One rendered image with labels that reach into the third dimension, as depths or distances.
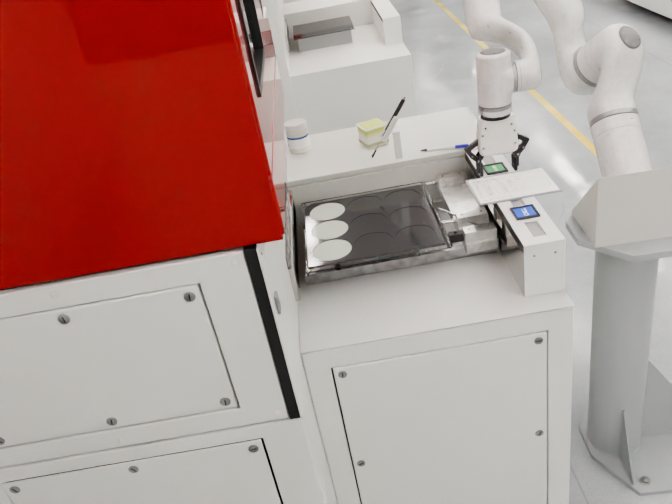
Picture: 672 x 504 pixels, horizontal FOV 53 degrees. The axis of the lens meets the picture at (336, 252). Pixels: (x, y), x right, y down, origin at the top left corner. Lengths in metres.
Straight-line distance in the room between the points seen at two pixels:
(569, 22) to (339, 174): 0.74
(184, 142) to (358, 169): 0.97
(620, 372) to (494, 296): 0.62
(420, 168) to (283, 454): 0.95
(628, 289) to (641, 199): 0.28
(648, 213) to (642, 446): 0.89
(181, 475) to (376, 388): 0.48
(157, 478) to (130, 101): 0.81
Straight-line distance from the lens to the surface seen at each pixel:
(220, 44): 1.02
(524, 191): 1.75
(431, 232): 1.73
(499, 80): 1.73
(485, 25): 1.80
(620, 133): 1.85
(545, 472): 1.95
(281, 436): 1.42
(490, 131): 1.78
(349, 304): 1.65
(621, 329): 2.02
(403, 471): 1.83
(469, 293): 1.63
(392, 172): 1.99
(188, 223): 1.13
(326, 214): 1.89
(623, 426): 2.25
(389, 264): 1.73
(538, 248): 1.55
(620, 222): 1.78
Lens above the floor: 1.77
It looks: 31 degrees down
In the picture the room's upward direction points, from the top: 11 degrees counter-clockwise
